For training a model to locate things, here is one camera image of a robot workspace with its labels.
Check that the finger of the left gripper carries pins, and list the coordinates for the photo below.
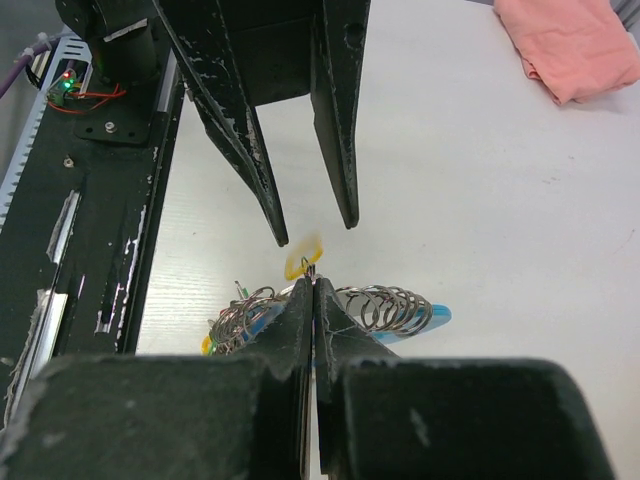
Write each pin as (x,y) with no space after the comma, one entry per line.
(202,46)
(338,41)

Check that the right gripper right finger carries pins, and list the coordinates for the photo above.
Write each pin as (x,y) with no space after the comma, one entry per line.
(381,416)

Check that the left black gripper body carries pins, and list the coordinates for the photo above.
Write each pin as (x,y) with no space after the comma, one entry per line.
(272,42)

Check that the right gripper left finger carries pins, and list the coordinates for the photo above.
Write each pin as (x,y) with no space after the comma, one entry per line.
(241,416)

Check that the metal key organizer with keys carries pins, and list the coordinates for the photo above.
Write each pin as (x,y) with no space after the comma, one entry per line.
(389,314)

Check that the key with yellow tag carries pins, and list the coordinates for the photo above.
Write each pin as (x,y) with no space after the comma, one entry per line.
(305,254)

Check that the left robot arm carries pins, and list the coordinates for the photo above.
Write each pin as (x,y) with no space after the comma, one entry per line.
(119,35)

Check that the small green circuit board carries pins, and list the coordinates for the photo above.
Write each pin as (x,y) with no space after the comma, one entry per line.
(60,87)

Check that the pink folded cloth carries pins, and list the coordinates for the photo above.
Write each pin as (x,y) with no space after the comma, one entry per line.
(577,50)

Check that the white cable duct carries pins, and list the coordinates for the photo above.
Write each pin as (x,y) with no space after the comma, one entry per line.
(45,57)

